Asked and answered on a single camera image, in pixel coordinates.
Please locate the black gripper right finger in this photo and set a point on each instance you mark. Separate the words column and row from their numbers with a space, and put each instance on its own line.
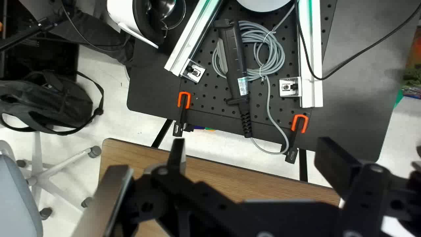
column 336, row 162

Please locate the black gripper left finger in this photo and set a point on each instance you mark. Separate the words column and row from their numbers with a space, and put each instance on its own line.
column 178, row 153

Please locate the orange black bar clamp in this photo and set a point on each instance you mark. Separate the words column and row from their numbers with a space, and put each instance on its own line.
column 301, row 123
column 185, row 100

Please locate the black perforated breadboard plate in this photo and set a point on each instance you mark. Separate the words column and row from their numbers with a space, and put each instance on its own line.
column 206, row 94

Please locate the black backpack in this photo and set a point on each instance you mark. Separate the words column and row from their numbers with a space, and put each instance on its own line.
column 44, row 100

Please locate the white-base light grey office chair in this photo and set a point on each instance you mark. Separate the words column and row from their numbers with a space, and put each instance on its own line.
column 14, row 192

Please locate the silver corner bracket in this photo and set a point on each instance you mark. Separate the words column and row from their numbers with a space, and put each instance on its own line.
column 290, row 87
column 194, row 71

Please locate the aluminium profile rail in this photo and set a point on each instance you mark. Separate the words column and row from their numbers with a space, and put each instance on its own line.
column 189, row 40
column 310, row 53

